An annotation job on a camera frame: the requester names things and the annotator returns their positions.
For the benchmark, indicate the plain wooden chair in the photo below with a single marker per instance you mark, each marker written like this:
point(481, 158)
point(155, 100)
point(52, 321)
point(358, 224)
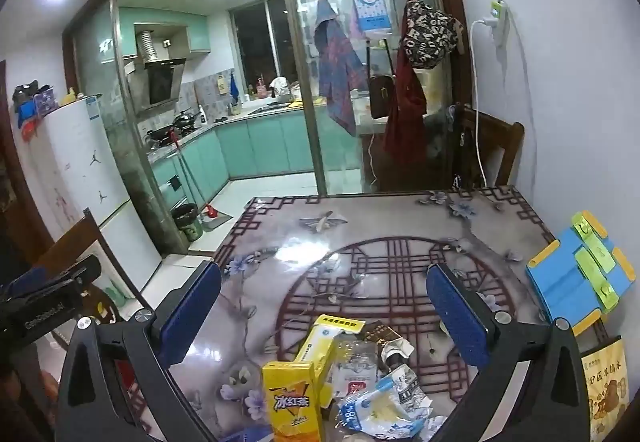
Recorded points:
point(487, 146)

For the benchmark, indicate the teal kitchen cabinets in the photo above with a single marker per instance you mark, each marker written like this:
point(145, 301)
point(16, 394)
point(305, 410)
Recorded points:
point(270, 141)

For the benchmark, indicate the black cloth bundle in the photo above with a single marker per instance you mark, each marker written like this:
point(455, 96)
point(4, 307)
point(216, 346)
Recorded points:
point(25, 90)

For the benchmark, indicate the blue hanging cloth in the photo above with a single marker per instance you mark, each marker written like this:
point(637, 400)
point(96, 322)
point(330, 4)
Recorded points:
point(232, 86)

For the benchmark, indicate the dark window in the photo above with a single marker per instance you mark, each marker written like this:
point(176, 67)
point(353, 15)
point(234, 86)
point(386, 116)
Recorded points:
point(260, 41)

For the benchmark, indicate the teal wall cabinet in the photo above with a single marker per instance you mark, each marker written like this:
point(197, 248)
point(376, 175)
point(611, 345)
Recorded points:
point(197, 34)

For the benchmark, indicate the black wok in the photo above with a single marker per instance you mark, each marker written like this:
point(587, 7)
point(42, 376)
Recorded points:
point(162, 134)

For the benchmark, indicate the carved wooden chair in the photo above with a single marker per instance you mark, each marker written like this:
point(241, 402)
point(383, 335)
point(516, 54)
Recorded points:
point(75, 242)

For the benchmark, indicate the purple patterned box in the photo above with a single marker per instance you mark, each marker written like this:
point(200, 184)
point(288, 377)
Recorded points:
point(46, 100)

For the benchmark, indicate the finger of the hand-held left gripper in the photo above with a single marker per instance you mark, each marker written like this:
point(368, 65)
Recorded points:
point(82, 271)

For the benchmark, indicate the yellow item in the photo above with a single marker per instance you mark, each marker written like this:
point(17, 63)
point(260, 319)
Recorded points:
point(70, 96)

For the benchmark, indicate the yellow paper bag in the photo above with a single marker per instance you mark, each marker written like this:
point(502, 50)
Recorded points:
point(607, 387)

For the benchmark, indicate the yellow and white box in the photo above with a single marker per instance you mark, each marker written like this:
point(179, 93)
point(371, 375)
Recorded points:
point(317, 342)

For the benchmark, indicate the brown snack packet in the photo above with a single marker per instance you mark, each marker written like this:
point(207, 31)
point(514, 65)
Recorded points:
point(382, 334)

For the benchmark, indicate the green bottle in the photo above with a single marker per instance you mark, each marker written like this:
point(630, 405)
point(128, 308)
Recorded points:
point(115, 293)

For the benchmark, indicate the white wall socket charger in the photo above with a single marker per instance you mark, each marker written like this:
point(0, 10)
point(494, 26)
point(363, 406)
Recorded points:
point(497, 19)

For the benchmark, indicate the grey dustpan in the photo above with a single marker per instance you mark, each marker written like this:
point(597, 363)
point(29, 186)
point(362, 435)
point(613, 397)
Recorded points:
point(216, 221)

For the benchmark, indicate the clear plastic bottle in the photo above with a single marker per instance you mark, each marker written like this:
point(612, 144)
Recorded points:
point(352, 362)

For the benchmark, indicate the black handbag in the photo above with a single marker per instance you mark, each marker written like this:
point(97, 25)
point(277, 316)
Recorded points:
point(381, 94)

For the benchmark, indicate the blue plastic item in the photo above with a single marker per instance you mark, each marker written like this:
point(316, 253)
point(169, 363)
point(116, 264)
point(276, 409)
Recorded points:
point(27, 111)

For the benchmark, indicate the glass sliding door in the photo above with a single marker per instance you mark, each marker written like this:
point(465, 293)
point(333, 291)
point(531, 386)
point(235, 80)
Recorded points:
point(306, 81)

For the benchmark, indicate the yellow drink carton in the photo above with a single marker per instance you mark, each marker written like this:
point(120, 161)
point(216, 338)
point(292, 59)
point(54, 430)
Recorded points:
point(292, 402)

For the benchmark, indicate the red plastic item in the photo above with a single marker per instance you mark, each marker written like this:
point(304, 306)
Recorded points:
point(30, 129)

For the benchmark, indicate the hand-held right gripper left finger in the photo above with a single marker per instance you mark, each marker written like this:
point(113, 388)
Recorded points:
point(192, 312)

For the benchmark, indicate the dark red garment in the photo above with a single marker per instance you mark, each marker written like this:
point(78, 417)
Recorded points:
point(407, 116)

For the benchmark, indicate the black frying pan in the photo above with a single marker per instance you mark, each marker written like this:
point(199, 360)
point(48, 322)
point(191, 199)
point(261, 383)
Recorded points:
point(185, 119)

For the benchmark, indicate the small white paper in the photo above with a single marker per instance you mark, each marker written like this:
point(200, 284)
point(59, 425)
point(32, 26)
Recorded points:
point(395, 352)

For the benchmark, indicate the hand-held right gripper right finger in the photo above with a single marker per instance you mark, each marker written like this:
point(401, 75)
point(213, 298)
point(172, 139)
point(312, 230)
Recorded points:
point(455, 317)

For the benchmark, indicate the dark kitchen waste bin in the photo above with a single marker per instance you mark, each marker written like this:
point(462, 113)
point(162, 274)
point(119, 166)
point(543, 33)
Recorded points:
point(186, 222)

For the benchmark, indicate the dark wooden cabinet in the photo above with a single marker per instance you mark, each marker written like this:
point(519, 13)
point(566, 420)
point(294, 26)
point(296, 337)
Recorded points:
point(15, 182)

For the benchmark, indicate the blue white smiley bag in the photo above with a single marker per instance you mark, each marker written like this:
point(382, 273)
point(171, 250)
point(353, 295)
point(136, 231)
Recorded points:
point(370, 4)

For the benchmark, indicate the white refrigerator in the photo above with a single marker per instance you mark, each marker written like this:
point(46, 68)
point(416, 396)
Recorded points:
point(85, 182)

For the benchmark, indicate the blue and yellow plastic rack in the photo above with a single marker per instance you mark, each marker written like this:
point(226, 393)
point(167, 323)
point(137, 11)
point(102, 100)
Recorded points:
point(575, 272)

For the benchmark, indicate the plaid apron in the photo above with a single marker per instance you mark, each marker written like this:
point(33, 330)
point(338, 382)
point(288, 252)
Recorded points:
point(340, 71)

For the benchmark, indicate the blue white plastic packet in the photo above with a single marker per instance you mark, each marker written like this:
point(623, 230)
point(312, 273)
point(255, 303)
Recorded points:
point(370, 409)

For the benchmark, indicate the black range hood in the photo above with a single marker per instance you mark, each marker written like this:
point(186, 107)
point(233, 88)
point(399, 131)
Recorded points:
point(165, 81)

